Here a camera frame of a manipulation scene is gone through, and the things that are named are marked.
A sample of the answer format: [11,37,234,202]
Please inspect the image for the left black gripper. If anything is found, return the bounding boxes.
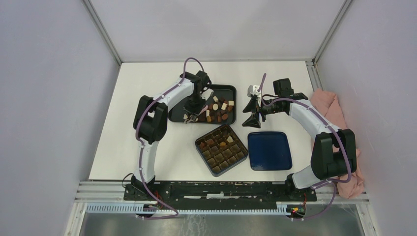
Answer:
[183,93,208,122]

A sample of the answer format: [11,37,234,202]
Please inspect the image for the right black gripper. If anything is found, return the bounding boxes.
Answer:
[242,96,283,129]

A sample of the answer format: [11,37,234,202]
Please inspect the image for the pink tongs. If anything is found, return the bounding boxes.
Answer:
[199,105,209,115]

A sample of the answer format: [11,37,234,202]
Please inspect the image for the black chocolate tray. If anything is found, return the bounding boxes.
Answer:
[168,84,237,125]

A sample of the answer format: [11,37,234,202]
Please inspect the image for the blue chocolate box with insert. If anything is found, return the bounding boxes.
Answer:
[194,124,248,177]

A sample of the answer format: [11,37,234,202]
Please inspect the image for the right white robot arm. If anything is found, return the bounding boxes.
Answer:
[242,78,357,201]

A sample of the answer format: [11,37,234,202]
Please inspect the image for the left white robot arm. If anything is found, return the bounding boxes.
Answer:
[131,71,213,201]

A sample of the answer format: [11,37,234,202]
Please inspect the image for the blue box lid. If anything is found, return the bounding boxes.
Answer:
[247,131,293,171]

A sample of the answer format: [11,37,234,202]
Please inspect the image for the pink cloth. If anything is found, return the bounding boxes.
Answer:
[308,90,365,200]

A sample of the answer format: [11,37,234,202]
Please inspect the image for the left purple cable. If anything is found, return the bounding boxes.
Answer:
[135,58,206,219]

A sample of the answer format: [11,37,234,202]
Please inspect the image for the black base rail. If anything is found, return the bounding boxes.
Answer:
[123,181,317,211]

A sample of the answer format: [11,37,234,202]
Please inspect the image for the white cable duct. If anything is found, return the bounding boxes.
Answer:
[85,203,307,216]

